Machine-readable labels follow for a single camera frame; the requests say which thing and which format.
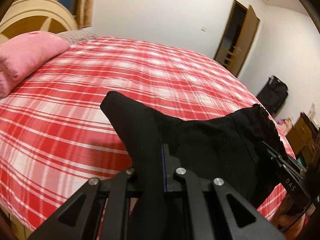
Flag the black pants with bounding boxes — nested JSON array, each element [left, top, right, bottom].
[[100, 91, 287, 239]]

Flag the person's right hand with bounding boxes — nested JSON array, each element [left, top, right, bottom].
[[270, 196, 308, 239]]

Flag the brown wooden dresser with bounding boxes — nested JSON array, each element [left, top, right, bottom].
[[286, 112, 319, 168]]

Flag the pink items on floor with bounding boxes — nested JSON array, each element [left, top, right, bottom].
[[277, 117, 293, 136]]

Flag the black suitcase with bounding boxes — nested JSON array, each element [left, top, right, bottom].
[[256, 75, 289, 115]]

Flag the grey patterned pillow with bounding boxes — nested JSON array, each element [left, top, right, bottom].
[[57, 29, 98, 44]]

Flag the brown wooden door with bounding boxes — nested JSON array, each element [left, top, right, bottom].
[[214, 0, 260, 77]]

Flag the pink pillow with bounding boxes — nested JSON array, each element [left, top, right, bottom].
[[1, 31, 71, 98]]

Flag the cream wooden headboard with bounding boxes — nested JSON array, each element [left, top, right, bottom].
[[1, 0, 78, 43]]

